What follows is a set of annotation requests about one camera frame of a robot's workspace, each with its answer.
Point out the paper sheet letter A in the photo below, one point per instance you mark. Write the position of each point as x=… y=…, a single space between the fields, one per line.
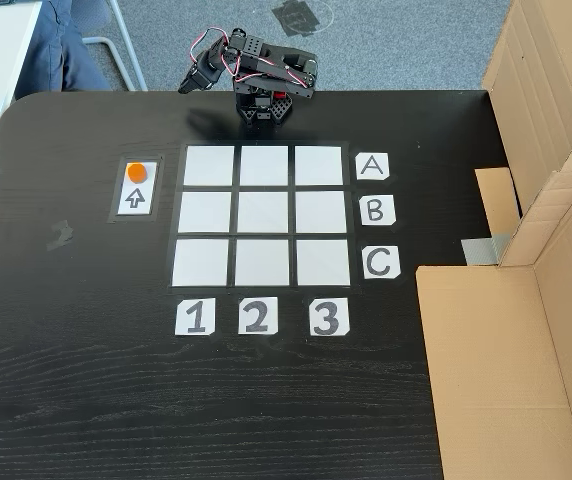
x=372 y=166

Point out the paper sheet letter C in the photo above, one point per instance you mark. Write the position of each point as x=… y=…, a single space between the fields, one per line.
x=381 y=263

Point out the brown cardboard box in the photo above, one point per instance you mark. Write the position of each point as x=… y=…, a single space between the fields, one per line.
x=496 y=370
x=541 y=60

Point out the black and red clamp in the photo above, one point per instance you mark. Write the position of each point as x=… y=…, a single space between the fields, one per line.
x=279 y=94

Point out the person's leg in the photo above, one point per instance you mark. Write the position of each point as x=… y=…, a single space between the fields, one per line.
x=51 y=55

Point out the paper sheet letter B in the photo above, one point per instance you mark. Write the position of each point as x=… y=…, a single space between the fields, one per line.
x=377 y=210

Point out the black floor tape patch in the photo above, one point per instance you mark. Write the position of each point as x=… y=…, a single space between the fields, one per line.
x=297 y=17

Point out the white metal chair frame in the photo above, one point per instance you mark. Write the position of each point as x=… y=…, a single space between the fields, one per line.
x=121 y=55

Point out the paper sheet number 1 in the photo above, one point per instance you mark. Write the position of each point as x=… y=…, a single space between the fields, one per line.
x=195 y=317

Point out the round orange token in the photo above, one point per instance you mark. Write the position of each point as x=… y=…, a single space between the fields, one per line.
x=136 y=172

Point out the grey tape strip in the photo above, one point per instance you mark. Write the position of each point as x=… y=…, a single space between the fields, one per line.
x=481 y=250

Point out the white grid with black tape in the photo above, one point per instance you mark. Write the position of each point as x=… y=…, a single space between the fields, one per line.
x=262 y=212

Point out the white arrow paper sheet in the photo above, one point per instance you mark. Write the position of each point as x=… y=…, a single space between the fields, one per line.
x=147 y=207

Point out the paper sheet number 3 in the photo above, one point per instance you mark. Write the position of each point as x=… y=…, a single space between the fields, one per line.
x=329 y=317

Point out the paper sheet number 2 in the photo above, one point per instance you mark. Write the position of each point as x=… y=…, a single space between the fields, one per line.
x=257 y=316

